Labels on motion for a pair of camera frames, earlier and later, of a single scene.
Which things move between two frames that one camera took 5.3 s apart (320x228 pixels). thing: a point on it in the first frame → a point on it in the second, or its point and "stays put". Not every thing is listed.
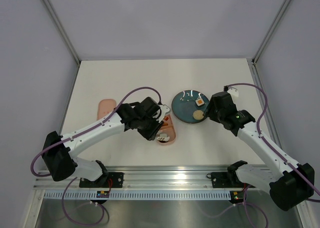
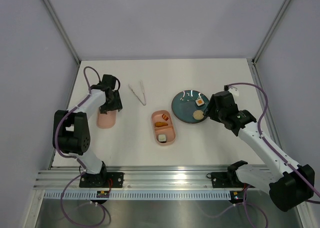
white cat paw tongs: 163,136 → 144,94
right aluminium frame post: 274,23 stays put
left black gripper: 151,135 → 116,106
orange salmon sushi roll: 199,102 stays put
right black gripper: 210,113 stays put
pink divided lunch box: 168,127 stays put
